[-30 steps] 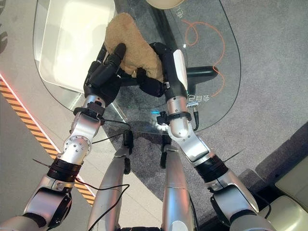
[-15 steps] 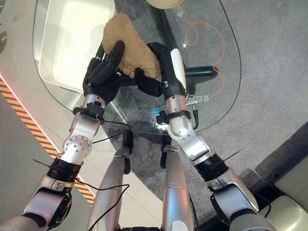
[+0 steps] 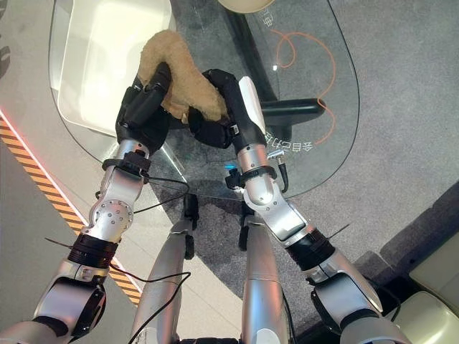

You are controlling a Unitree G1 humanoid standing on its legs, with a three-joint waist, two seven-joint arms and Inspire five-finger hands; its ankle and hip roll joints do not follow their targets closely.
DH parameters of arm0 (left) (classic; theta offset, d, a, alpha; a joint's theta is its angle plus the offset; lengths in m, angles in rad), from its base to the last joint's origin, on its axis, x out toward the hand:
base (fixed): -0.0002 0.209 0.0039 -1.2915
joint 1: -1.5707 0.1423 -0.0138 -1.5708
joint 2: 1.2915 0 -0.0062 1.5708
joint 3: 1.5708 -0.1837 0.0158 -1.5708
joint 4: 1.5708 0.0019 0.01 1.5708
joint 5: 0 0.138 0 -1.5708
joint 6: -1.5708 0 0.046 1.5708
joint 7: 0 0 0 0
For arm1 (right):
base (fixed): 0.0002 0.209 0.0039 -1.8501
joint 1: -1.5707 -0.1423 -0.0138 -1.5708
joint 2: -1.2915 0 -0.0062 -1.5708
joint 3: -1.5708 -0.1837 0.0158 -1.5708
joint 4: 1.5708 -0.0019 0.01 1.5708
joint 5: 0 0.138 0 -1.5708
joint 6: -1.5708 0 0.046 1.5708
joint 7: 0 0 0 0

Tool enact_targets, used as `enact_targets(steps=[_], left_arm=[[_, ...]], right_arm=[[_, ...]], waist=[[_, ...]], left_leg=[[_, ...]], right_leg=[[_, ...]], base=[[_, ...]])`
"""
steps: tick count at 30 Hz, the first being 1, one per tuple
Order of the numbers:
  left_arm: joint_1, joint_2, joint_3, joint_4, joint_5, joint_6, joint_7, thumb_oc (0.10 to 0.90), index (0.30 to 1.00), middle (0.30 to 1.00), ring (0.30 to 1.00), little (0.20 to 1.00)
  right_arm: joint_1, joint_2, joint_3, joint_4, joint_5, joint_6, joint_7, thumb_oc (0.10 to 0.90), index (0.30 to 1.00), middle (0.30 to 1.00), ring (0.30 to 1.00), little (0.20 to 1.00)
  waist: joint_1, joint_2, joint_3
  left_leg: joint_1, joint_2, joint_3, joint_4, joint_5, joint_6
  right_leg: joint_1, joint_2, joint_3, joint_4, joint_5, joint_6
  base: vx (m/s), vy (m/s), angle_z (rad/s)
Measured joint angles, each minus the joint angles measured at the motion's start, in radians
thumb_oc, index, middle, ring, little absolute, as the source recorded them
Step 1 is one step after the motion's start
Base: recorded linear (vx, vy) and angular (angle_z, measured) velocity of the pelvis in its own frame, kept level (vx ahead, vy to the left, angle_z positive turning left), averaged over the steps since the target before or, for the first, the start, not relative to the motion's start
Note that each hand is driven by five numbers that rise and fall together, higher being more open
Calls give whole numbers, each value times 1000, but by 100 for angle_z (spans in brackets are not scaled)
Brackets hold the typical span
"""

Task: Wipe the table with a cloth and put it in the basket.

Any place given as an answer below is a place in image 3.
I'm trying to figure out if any white plastic basket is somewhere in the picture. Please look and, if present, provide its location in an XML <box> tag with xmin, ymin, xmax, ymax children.
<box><xmin>56</xmin><ymin>0</ymin><xmax>177</xmax><ymax>137</ymax></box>

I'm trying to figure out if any silver right robot leg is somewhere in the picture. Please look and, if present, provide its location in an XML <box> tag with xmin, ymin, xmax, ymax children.
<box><xmin>237</xmin><ymin>204</ymin><xmax>288</xmax><ymax>344</ymax></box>

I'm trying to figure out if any orange black hazard tape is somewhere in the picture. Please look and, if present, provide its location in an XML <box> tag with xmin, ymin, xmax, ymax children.
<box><xmin>0</xmin><ymin>113</ymin><xmax>143</xmax><ymax>306</ymax></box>

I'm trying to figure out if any black table base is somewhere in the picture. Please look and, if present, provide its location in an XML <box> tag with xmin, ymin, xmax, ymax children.
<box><xmin>224</xmin><ymin>7</ymin><xmax>326</xmax><ymax>127</ymax></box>

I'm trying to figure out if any black thin cable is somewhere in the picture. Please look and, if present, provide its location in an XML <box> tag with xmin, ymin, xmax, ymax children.
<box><xmin>109</xmin><ymin>172</ymin><xmax>192</xmax><ymax>344</ymax></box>

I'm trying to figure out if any orange cable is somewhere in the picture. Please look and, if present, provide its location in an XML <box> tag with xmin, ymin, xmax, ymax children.
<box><xmin>270</xmin><ymin>29</ymin><xmax>337</xmax><ymax>144</ymax></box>

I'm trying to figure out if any grey cushioned seat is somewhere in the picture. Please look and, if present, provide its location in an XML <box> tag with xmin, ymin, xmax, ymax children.
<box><xmin>353</xmin><ymin>182</ymin><xmax>459</xmax><ymax>344</ymax></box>

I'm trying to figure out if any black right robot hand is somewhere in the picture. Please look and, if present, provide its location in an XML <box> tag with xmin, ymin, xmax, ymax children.
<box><xmin>187</xmin><ymin>68</ymin><xmax>268</xmax><ymax>150</ymax></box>

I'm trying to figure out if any tan fluffy cloth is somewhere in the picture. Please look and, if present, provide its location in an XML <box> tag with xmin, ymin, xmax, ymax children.
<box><xmin>138</xmin><ymin>29</ymin><xmax>230</xmax><ymax>122</ymax></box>

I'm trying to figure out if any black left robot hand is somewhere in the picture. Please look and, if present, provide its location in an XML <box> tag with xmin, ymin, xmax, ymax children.
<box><xmin>115</xmin><ymin>62</ymin><xmax>172</xmax><ymax>156</ymax></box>

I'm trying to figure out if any silver left robot leg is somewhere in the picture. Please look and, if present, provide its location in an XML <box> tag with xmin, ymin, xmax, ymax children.
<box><xmin>129</xmin><ymin>193</ymin><xmax>200</xmax><ymax>344</ymax></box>

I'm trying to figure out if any silver robot leg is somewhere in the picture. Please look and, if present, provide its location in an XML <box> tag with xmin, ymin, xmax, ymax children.
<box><xmin>237</xmin><ymin>204</ymin><xmax>288</xmax><ymax>344</ymax></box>
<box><xmin>129</xmin><ymin>193</ymin><xmax>200</xmax><ymax>344</ymax></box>

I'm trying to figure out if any cream round object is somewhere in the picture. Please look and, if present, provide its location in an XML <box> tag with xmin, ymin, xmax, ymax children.
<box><xmin>217</xmin><ymin>0</ymin><xmax>276</xmax><ymax>14</ymax></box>

